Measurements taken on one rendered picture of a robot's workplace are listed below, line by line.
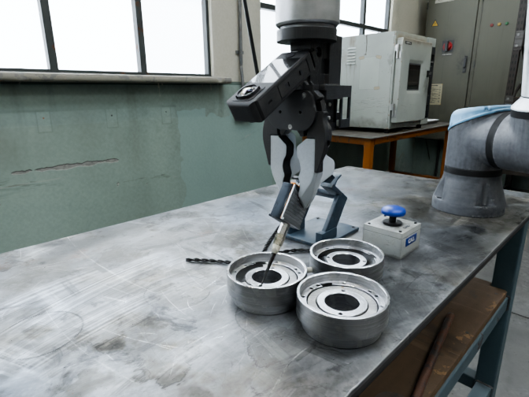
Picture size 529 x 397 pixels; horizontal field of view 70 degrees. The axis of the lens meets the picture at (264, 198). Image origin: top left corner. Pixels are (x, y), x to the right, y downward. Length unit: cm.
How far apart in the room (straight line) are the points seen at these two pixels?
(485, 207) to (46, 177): 172
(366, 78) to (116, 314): 250
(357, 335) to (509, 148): 55
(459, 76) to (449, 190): 347
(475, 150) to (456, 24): 357
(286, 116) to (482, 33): 393
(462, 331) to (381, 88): 202
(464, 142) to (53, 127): 165
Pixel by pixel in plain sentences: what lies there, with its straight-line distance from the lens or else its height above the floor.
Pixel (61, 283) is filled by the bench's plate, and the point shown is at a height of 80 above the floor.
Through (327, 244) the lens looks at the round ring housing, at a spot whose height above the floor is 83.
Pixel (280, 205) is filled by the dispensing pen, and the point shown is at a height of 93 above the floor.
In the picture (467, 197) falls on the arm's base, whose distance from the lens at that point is 92.
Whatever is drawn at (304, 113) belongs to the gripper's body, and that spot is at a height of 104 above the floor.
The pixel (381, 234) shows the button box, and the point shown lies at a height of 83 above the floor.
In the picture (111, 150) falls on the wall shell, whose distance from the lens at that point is 206.
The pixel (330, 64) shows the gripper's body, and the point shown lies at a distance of 50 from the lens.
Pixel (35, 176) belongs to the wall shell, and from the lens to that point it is 197.
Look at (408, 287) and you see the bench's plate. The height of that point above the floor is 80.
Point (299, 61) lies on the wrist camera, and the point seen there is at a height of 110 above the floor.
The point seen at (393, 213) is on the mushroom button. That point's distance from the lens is 66.
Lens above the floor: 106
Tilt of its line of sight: 16 degrees down
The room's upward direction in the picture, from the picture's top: straight up
